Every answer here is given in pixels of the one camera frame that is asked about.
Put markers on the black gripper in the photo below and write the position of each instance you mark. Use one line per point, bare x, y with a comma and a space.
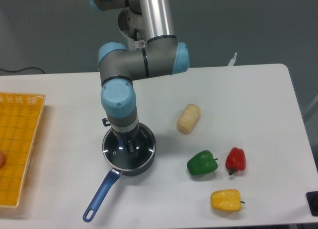
121, 137

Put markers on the glass pot lid blue knob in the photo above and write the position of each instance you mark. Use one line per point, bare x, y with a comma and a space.
145, 143

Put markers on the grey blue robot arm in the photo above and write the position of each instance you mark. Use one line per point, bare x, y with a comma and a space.
163, 55

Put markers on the dark blue saucepan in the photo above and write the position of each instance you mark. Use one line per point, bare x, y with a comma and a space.
112, 176

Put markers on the beige bread loaf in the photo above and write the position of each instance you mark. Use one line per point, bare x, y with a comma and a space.
188, 118

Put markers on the green bell pepper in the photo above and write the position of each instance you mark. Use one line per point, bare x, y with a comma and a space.
202, 163

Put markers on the yellow woven basket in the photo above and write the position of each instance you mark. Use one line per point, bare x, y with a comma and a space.
20, 114

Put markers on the red bell pepper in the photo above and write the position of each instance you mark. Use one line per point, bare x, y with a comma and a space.
235, 161

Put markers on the yellow bell pepper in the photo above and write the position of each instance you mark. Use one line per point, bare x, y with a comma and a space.
228, 200

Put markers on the black device at table edge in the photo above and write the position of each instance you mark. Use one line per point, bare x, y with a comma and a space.
312, 198

